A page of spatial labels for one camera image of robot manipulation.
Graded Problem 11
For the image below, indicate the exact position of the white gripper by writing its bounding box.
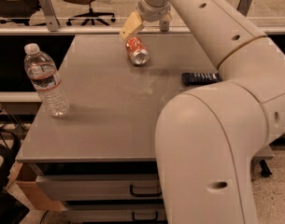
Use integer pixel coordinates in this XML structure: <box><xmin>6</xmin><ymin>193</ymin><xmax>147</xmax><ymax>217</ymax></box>
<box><xmin>120</xmin><ymin>0</ymin><xmax>172</xmax><ymax>41</ymax></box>

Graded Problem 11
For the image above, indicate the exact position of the red coke can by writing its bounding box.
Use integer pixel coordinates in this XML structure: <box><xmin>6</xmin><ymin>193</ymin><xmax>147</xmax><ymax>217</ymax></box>
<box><xmin>125</xmin><ymin>36</ymin><xmax>150</xmax><ymax>65</ymax></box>

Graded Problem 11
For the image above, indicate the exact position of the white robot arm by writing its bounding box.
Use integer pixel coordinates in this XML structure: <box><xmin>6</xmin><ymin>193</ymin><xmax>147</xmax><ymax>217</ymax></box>
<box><xmin>120</xmin><ymin>0</ymin><xmax>285</xmax><ymax>224</ymax></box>

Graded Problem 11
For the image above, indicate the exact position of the dark blue snack packet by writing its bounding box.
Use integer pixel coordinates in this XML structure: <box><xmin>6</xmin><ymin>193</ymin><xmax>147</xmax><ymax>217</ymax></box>
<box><xmin>181</xmin><ymin>73</ymin><xmax>221</xmax><ymax>86</ymax></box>

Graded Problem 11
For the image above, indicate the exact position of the clear plastic water bottle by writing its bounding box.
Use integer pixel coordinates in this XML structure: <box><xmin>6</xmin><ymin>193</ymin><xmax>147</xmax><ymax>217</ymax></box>
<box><xmin>24</xmin><ymin>43</ymin><xmax>69</xmax><ymax>117</ymax></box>

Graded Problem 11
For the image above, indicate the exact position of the black office chair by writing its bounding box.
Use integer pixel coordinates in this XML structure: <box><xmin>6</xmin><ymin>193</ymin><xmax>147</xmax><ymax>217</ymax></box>
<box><xmin>0</xmin><ymin>0</ymin><xmax>41</xmax><ymax>26</ymax></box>

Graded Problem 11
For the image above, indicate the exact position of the grey drawer cabinet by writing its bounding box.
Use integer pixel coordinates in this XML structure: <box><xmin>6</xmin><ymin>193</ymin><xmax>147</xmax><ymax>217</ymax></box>
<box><xmin>15</xmin><ymin>33</ymin><xmax>275</xmax><ymax>224</ymax></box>

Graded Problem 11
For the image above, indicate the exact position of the upper grey drawer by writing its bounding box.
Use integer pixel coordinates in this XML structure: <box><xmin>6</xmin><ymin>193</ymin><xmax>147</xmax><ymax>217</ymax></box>
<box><xmin>36</xmin><ymin>175</ymin><xmax>162</xmax><ymax>202</ymax></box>

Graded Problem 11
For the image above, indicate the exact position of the grey drawer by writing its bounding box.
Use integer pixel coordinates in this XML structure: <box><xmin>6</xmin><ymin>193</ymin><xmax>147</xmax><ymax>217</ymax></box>
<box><xmin>64</xmin><ymin>203</ymin><xmax>167</xmax><ymax>224</ymax></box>
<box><xmin>36</xmin><ymin>175</ymin><xmax>162</xmax><ymax>202</ymax></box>

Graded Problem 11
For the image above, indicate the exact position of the cardboard box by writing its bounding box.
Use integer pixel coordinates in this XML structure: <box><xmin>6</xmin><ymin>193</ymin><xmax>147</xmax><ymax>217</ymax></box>
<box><xmin>7</xmin><ymin>162</ymin><xmax>63</xmax><ymax>212</ymax></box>

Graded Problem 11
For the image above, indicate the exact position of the lower grey drawer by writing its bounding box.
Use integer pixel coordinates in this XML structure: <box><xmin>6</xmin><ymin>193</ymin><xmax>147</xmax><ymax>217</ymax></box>
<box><xmin>64</xmin><ymin>203</ymin><xmax>167</xmax><ymax>224</ymax></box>

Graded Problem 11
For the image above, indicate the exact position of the middle metal bracket post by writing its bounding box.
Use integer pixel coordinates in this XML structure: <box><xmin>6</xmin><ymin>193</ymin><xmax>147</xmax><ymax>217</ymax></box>
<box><xmin>159</xmin><ymin>21</ymin><xmax>170</xmax><ymax>32</ymax></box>

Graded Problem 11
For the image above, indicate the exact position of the metal bracket post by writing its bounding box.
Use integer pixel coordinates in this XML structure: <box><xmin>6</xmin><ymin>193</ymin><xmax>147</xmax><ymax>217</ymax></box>
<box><xmin>38</xmin><ymin>0</ymin><xmax>60</xmax><ymax>32</ymax></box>
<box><xmin>237</xmin><ymin>0</ymin><xmax>252</xmax><ymax>16</ymax></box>
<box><xmin>159</xmin><ymin>21</ymin><xmax>170</xmax><ymax>32</ymax></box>

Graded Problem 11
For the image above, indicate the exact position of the left metal bracket post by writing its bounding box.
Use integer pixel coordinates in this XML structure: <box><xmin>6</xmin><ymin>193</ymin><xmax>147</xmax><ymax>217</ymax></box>
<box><xmin>38</xmin><ymin>0</ymin><xmax>60</xmax><ymax>32</ymax></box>

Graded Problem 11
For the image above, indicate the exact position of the right metal bracket post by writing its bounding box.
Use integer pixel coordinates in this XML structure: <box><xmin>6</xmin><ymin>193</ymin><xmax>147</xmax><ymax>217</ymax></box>
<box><xmin>237</xmin><ymin>0</ymin><xmax>252</xmax><ymax>16</ymax></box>

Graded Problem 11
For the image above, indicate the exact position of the horizontal metal rail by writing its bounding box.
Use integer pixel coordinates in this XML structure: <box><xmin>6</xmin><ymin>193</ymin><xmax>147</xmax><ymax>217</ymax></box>
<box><xmin>0</xmin><ymin>26</ymin><xmax>285</xmax><ymax>35</ymax></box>

